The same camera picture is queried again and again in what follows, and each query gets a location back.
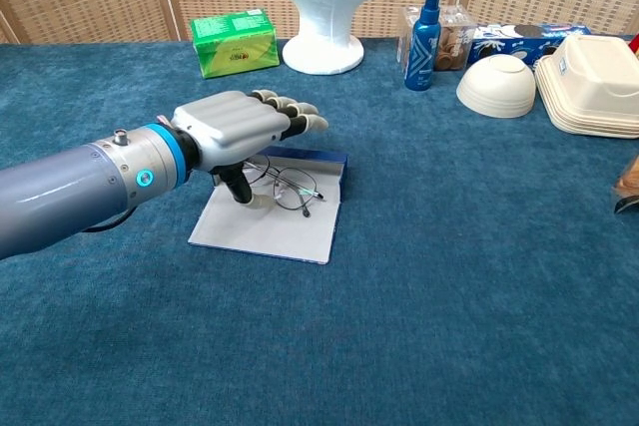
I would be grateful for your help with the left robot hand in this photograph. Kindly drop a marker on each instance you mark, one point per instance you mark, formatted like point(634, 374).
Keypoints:
point(229, 122)

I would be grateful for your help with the black eyeglasses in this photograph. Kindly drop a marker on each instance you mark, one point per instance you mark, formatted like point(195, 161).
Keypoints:
point(313, 185)

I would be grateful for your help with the blue glasses case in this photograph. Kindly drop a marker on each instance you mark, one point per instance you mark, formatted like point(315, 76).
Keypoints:
point(264, 234)

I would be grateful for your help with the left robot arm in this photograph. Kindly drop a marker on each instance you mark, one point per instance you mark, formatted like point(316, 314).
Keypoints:
point(65, 191)

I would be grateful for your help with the green cardboard box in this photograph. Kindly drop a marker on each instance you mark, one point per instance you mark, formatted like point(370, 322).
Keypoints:
point(234, 47)

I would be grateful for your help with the blue spray bottle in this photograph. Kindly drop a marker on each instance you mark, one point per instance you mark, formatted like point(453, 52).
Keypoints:
point(423, 47)

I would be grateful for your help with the clear plastic cookie box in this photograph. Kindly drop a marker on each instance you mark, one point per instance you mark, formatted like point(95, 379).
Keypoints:
point(454, 42)

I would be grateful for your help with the blue table cloth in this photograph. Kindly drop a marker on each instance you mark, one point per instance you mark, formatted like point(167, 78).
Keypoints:
point(424, 271)

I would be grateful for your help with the white upturned bowl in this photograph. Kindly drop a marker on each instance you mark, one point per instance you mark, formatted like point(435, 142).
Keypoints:
point(496, 87)

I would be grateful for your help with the blue sandwich cookie box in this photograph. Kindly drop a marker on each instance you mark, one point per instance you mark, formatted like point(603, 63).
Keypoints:
point(499, 44)

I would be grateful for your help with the beige lidded lunch box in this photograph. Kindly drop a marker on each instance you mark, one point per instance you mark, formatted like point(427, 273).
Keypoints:
point(589, 87)

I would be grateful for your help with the clear bag with bread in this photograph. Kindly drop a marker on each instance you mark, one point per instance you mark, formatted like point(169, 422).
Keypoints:
point(628, 186)

